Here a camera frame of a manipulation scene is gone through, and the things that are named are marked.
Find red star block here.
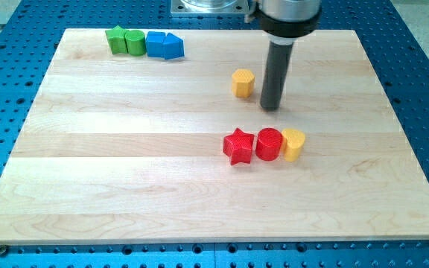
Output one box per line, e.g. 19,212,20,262
223,128,255,165

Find wooden board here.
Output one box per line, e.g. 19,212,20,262
0,28,429,245

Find green cylinder block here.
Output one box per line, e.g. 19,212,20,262
124,30,146,57

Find yellow hexagon block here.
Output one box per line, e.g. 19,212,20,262
232,68,255,98

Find blue cube block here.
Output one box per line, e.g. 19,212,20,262
145,31,166,58

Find yellow heart block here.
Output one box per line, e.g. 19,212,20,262
281,128,306,162

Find blue triangle block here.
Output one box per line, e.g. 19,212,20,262
163,33,185,60

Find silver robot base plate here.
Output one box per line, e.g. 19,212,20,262
171,0,249,15

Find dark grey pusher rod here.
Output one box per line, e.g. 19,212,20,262
260,42,293,111

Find blue perforated table plate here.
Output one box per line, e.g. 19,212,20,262
0,0,429,267

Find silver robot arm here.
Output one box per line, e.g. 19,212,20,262
244,0,322,112

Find green star block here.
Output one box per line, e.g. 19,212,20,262
105,25,127,54

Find red cylinder block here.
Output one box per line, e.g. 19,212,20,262
255,128,283,161

